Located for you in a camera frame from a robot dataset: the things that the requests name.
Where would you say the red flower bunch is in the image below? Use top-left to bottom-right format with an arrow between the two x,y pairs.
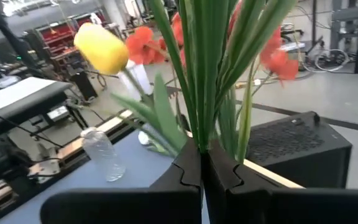
125,0 -> 300,164

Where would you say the red shelf rack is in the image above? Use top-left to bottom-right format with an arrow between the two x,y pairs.
35,12 -> 107,65

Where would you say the black angled pole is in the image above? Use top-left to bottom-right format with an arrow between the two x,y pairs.
0,11 -> 48,79

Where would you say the black perforated computer case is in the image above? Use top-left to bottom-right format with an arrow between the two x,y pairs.
245,111 -> 353,189

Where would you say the grey side table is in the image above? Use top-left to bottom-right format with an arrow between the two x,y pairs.
0,77 -> 73,136

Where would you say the white cable coil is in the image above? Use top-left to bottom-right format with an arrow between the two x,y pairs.
313,47 -> 351,75

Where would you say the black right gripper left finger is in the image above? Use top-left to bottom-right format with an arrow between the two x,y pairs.
40,138 -> 203,224

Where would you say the silver metal bracket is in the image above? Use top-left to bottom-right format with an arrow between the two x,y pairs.
28,144 -> 61,185

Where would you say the yellow tulip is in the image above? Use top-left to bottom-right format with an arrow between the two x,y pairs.
73,22 -> 188,157

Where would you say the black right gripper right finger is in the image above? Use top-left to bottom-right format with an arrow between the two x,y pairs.
202,139 -> 358,224

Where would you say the clear cut-glass vase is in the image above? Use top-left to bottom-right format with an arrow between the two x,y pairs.
80,126 -> 127,183

